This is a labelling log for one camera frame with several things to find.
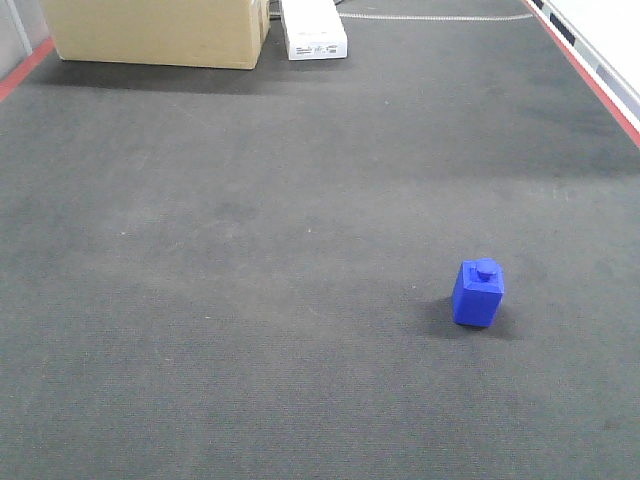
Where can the blue plastic bottle part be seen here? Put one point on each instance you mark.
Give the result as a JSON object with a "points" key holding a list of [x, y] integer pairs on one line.
{"points": [[477, 292]]}

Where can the long white carton box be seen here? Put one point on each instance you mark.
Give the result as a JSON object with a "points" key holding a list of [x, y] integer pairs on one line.
{"points": [[313, 30]]}

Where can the large brown cardboard box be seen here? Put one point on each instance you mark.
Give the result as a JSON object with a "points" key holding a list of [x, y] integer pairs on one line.
{"points": [[226, 34]]}

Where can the white whiteboard with frame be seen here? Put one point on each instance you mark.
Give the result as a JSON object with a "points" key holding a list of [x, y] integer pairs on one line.
{"points": [[601, 40]]}

